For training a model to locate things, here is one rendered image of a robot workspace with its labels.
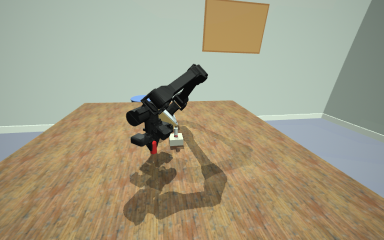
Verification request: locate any red marker cap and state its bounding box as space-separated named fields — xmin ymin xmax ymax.
xmin=150 ymin=141 xmax=157 ymax=154

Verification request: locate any white square block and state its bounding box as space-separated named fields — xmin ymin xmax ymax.
xmin=169 ymin=133 xmax=184 ymax=146

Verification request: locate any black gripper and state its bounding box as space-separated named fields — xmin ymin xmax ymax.
xmin=130 ymin=117 xmax=161 ymax=151

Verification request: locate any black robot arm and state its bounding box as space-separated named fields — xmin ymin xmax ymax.
xmin=126 ymin=64 xmax=208 ymax=140

